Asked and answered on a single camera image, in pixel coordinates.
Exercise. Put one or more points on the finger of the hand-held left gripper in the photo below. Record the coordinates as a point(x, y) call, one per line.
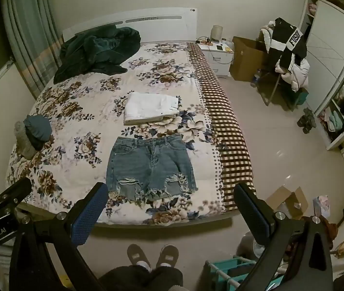
point(14, 191)

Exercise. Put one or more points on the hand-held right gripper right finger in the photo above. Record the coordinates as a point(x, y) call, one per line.
point(254, 215)

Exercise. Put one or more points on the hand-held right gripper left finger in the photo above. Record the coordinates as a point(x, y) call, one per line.
point(89, 215)

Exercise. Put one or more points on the blue denim shorts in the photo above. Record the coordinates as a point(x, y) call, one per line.
point(147, 165)

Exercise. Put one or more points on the white folded pants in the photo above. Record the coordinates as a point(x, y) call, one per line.
point(149, 106)

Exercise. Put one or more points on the small open cardboard box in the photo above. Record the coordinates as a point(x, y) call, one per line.
point(284, 201)

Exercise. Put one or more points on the grey knit cloth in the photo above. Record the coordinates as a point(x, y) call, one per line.
point(23, 144)

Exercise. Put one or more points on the teal storage rack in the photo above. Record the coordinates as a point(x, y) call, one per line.
point(220, 268)

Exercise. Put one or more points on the person's left slipper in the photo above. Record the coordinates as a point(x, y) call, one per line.
point(138, 256)

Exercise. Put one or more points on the person's slipper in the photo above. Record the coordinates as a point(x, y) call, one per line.
point(167, 256)
point(138, 256)

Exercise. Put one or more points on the grey and teal rolled clothes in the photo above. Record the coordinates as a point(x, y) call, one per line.
point(40, 130)

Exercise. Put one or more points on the person's legs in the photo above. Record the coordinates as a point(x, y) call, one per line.
point(141, 279)

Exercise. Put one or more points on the person's right slipper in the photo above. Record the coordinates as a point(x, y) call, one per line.
point(167, 256)

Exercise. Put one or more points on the bed with floral cover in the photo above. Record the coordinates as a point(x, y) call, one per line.
point(81, 118)

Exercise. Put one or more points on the dark shoes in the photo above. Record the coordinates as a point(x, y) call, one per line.
point(306, 119)

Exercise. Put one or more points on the brown checked blanket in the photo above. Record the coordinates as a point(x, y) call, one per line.
point(220, 109)

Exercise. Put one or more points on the chair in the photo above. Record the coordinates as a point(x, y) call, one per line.
point(273, 89)

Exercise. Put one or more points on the plastic water bottle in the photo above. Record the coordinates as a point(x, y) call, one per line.
point(255, 78)

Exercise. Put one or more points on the white puffer jacket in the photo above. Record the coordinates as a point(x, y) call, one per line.
point(297, 75)

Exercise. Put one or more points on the green striped curtain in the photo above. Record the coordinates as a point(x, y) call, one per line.
point(26, 33)

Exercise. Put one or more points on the large cardboard box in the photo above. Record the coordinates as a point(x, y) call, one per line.
point(246, 59)

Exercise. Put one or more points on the white nightstand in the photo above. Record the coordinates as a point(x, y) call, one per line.
point(220, 62)

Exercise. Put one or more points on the dark green quilt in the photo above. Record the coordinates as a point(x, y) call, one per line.
point(96, 51)

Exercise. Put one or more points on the black and white jacket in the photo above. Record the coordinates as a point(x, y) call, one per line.
point(293, 44)

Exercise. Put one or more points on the white wardrobe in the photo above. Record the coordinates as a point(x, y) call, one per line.
point(331, 51)

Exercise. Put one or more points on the beige table lamp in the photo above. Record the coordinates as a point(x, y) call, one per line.
point(216, 33)

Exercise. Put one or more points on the white bed headboard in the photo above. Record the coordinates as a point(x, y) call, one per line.
point(159, 25)

